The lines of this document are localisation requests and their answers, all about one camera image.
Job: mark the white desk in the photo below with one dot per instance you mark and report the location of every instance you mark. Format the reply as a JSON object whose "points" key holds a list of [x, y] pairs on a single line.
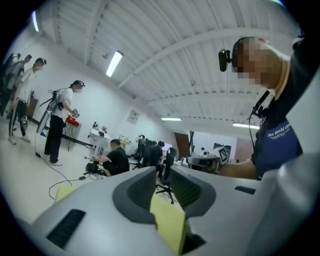
{"points": [[100, 140]]}

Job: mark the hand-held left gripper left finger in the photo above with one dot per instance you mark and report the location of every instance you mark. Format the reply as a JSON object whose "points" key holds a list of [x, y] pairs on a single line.
{"points": [[100, 215]]}

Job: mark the person's right forearm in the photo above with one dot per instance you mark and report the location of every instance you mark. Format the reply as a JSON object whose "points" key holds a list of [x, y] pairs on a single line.
{"points": [[240, 171]]}

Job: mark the grey hard-shell backpack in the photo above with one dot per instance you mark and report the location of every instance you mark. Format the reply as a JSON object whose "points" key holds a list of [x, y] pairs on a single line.
{"points": [[46, 117]]}

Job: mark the pink-lit monitor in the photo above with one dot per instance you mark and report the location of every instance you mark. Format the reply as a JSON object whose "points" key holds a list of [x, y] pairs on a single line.
{"points": [[167, 149]]}

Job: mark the black bag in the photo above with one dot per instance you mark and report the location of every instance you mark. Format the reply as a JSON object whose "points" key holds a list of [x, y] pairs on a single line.
{"points": [[92, 167]]}

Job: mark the yellow-green tablecloth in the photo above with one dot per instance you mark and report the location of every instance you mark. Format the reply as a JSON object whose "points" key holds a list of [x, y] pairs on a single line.
{"points": [[170, 220]]}

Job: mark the black head camera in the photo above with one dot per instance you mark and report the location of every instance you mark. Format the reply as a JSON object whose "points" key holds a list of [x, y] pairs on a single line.
{"points": [[224, 61]]}

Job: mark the red box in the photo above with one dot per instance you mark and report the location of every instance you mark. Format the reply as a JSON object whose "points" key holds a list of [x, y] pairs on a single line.
{"points": [[73, 121]]}

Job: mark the person's black printed t-shirt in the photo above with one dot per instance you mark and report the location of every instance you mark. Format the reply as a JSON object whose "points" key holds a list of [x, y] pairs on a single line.
{"points": [[282, 145]]}

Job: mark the white wall poster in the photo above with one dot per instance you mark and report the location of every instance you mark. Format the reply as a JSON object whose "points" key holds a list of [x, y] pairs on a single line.
{"points": [[133, 116]]}

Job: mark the long ceiling light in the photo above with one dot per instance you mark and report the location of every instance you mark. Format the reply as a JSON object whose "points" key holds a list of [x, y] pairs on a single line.
{"points": [[35, 21], [246, 125], [114, 63], [171, 119]]}

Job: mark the person's head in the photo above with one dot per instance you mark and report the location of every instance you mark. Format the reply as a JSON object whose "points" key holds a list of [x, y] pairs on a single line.
{"points": [[265, 62]]}

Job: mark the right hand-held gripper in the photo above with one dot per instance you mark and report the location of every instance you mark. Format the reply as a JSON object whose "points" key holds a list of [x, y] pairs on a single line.
{"points": [[203, 162]]}

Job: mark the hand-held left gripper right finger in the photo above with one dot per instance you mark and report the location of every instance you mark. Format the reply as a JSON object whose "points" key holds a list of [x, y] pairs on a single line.
{"points": [[225, 212]]}

